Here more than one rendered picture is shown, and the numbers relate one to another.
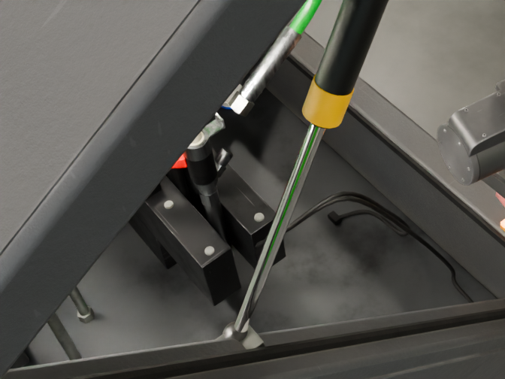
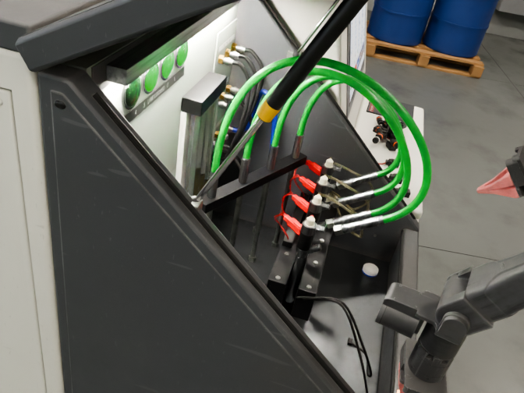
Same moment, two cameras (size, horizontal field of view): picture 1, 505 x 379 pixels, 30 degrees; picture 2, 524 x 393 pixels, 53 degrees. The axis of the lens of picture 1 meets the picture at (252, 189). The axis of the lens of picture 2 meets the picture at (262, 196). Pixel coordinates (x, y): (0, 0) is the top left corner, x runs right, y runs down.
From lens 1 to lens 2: 0.38 m
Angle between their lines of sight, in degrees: 31
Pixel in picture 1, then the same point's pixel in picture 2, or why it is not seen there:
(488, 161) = (389, 314)
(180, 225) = (281, 262)
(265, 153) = (356, 298)
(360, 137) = not seen: hidden behind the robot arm
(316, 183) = (360, 325)
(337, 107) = (265, 109)
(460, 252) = not seen: outside the picture
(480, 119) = (401, 293)
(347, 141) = not seen: hidden behind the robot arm
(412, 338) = (260, 296)
